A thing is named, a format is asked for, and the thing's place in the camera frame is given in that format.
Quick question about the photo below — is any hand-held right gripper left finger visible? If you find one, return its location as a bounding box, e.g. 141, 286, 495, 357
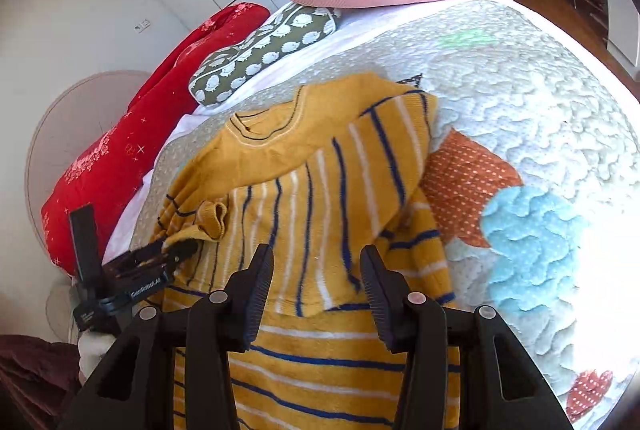
59, 244, 275, 430

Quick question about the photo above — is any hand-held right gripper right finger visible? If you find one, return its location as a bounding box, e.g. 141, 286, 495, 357
360, 245, 573, 430

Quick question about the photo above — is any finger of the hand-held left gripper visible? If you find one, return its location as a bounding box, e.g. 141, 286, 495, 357
102, 240, 199, 281
69, 205, 106, 298

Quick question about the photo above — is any yellow striped sweater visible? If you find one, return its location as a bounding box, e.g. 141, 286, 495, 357
157, 72, 461, 430

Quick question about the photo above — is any dark maroon cloth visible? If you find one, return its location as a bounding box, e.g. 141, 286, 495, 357
0, 334, 83, 430

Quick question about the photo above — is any red rolled quilt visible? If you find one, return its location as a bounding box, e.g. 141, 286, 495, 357
41, 3, 271, 275

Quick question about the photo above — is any pale round headboard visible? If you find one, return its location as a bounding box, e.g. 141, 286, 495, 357
25, 70, 153, 346

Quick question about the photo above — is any green sheep-print pillow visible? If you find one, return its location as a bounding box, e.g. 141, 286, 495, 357
187, 4, 343, 108

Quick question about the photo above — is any quilted heart-print bedspread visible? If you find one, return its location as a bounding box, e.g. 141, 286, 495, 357
130, 0, 640, 430

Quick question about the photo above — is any white cabinet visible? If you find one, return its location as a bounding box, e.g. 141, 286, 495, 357
597, 0, 640, 65

